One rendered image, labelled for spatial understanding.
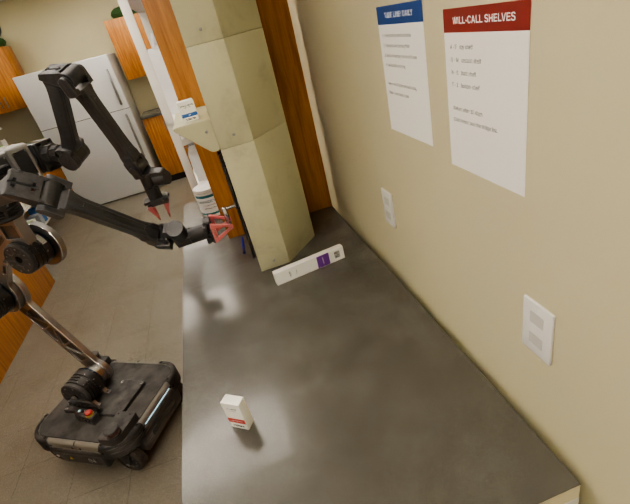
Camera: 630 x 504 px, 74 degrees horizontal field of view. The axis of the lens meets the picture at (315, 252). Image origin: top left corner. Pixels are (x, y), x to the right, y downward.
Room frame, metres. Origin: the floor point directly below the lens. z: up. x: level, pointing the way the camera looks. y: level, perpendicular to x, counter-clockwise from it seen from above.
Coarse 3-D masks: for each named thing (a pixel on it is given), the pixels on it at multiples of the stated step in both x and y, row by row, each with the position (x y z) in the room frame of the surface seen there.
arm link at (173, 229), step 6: (174, 222) 1.31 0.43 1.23; (180, 222) 1.31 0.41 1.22; (168, 228) 1.30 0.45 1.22; (174, 228) 1.30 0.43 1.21; (180, 228) 1.29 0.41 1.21; (168, 234) 1.28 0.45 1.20; (174, 234) 1.28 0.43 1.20; (180, 234) 1.29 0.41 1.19; (186, 234) 1.32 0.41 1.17; (168, 240) 1.33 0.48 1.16; (174, 240) 1.31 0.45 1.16; (180, 240) 1.31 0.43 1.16; (156, 246) 1.34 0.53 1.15; (162, 246) 1.34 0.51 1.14; (168, 246) 1.33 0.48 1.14
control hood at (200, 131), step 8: (200, 112) 1.52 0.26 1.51; (176, 120) 1.48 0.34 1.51; (200, 120) 1.36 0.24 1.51; (208, 120) 1.35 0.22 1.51; (176, 128) 1.34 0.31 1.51; (184, 128) 1.34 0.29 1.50; (192, 128) 1.34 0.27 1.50; (200, 128) 1.34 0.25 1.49; (208, 128) 1.35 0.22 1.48; (184, 136) 1.33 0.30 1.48; (192, 136) 1.34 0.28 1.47; (200, 136) 1.34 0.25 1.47; (208, 136) 1.34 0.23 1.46; (200, 144) 1.34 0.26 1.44; (208, 144) 1.34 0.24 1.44; (216, 144) 1.35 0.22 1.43
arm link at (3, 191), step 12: (12, 168) 1.17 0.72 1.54; (0, 180) 1.19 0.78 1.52; (12, 180) 1.16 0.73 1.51; (24, 180) 1.16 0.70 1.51; (36, 180) 1.17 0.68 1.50; (48, 180) 1.19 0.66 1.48; (0, 192) 1.14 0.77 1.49; (12, 192) 1.13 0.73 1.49; (24, 192) 1.14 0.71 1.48; (36, 192) 1.15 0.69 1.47; (48, 192) 1.17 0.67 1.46; (60, 192) 1.20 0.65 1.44; (0, 204) 1.21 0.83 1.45; (36, 204) 1.15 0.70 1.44; (48, 204) 1.15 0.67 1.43
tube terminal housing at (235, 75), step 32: (256, 32) 1.49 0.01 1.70; (192, 64) 1.35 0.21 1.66; (224, 64) 1.36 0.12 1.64; (256, 64) 1.46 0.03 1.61; (224, 96) 1.36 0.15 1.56; (256, 96) 1.42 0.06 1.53; (224, 128) 1.35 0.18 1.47; (256, 128) 1.39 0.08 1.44; (224, 160) 1.35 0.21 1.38; (256, 160) 1.36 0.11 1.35; (288, 160) 1.49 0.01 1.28; (256, 192) 1.36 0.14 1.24; (288, 192) 1.45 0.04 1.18; (256, 224) 1.35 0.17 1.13; (288, 224) 1.41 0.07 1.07; (288, 256) 1.37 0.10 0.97
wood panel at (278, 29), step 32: (160, 0) 1.71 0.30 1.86; (256, 0) 1.76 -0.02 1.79; (160, 32) 1.70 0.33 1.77; (288, 32) 1.77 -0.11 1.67; (288, 64) 1.77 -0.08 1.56; (192, 96) 1.71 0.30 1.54; (288, 96) 1.76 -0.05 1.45; (288, 128) 1.76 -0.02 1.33; (320, 160) 1.77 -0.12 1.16; (224, 192) 1.71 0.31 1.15; (320, 192) 1.77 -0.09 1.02
